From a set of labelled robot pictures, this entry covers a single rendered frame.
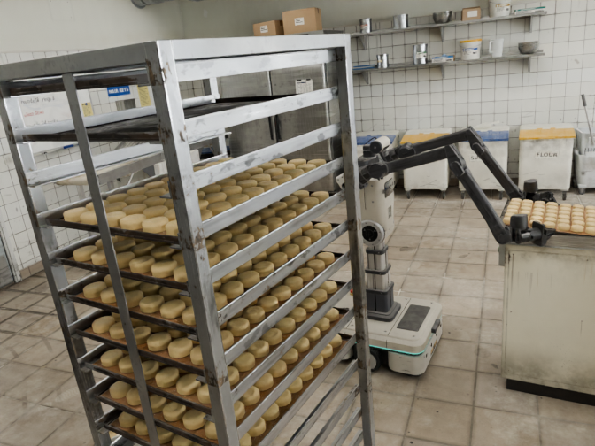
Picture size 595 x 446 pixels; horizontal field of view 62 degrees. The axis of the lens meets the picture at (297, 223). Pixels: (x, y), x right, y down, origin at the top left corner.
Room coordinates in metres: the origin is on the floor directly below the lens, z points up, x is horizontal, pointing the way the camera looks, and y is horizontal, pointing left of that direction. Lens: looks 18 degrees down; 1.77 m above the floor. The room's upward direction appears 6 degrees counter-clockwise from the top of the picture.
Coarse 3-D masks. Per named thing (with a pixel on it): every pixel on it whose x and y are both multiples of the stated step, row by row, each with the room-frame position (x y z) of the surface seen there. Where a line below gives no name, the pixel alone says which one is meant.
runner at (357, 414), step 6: (360, 408) 1.29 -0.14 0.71; (354, 414) 1.30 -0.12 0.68; (360, 414) 1.29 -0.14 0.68; (348, 420) 1.28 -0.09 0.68; (354, 420) 1.26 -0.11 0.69; (348, 426) 1.22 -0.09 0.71; (342, 432) 1.23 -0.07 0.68; (348, 432) 1.22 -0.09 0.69; (336, 438) 1.21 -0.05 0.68; (342, 438) 1.18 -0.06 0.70; (336, 444) 1.16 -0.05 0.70
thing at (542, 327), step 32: (512, 256) 2.15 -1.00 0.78; (544, 256) 2.09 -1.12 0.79; (576, 256) 2.02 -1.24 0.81; (512, 288) 2.15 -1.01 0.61; (544, 288) 2.08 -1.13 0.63; (576, 288) 2.02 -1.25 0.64; (512, 320) 2.15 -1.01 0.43; (544, 320) 2.08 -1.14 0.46; (576, 320) 2.01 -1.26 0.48; (512, 352) 2.14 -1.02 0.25; (544, 352) 2.07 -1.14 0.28; (576, 352) 2.01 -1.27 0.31; (512, 384) 2.17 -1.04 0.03; (544, 384) 2.07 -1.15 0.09; (576, 384) 2.00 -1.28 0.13
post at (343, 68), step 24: (336, 48) 1.29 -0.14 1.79; (336, 72) 1.29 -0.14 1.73; (360, 216) 1.30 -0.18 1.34; (360, 240) 1.29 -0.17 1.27; (360, 264) 1.28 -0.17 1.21; (360, 288) 1.28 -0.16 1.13; (360, 312) 1.28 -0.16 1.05; (360, 336) 1.28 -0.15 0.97; (360, 360) 1.29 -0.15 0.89; (360, 384) 1.29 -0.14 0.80
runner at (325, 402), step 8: (352, 368) 1.27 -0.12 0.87; (344, 376) 1.22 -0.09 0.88; (336, 384) 1.18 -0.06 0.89; (344, 384) 1.22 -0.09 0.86; (328, 392) 1.19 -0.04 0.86; (336, 392) 1.18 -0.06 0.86; (328, 400) 1.14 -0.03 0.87; (320, 408) 1.10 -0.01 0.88; (312, 416) 1.06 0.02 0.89; (320, 416) 1.10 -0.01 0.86; (304, 424) 1.07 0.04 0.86; (312, 424) 1.06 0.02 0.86; (296, 432) 1.04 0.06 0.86; (304, 432) 1.03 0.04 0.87; (296, 440) 1.00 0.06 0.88
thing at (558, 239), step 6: (558, 234) 2.08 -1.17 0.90; (564, 234) 2.07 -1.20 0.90; (570, 234) 2.06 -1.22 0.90; (552, 240) 2.08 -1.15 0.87; (558, 240) 2.07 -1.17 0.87; (564, 240) 2.06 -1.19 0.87; (570, 240) 2.05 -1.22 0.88; (576, 240) 2.03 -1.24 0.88; (582, 240) 2.02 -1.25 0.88; (588, 240) 2.01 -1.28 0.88; (594, 240) 2.00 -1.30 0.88; (558, 246) 2.07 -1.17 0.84; (564, 246) 2.06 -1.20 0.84; (570, 246) 2.05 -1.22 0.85; (576, 246) 2.03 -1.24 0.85; (582, 246) 2.02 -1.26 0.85; (588, 246) 2.01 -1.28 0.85; (594, 246) 2.00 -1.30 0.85
